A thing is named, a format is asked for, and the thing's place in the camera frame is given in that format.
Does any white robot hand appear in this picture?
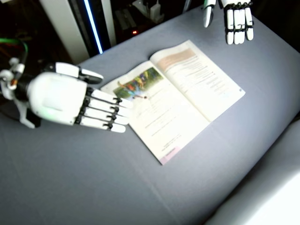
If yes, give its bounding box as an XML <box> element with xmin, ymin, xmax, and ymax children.
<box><xmin>202</xmin><ymin>0</ymin><xmax>255</xmax><ymax>45</ymax></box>
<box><xmin>27</xmin><ymin>61</ymin><xmax>134</xmax><ymax>134</ymax></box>

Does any illustrated book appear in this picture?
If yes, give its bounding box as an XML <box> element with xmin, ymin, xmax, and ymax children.
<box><xmin>100</xmin><ymin>39</ymin><xmax>246</xmax><ymax>166</ymax></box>

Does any black round base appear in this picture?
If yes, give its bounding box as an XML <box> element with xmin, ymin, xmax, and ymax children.
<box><xmin>0</xmin><ymin>102</ymin><xmax>22</xmax><ymax>123</ymax></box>

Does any white column with blue light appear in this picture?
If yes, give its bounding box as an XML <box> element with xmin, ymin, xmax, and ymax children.
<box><xmin>38</xmin><ymin>0</ymin><xmax>118</xmax><ymax>64</ymax></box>

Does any white plastic container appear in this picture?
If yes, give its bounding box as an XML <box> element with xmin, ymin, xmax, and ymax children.
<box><xmin>149</xmin><ymin>0</ymin><xmax>165</xmax><ymax>21</ymax></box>

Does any grey table cloth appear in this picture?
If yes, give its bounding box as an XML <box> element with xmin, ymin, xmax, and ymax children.
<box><xmin>0</xmin><ymin>4</ymin><xmax>300</xmax><ymax>225</ymax></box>

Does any black box with red light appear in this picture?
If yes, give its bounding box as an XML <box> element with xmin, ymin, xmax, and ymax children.
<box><xmin>114</xmin><ymin>9</ymin><xmax>151</xmax><ymax>45</ymax></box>

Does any green cable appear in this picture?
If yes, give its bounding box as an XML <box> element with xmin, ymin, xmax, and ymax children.
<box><xmin>0</xmin><ymin>38</ymin><xmax>29</xmax><ymax>64</ymax></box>

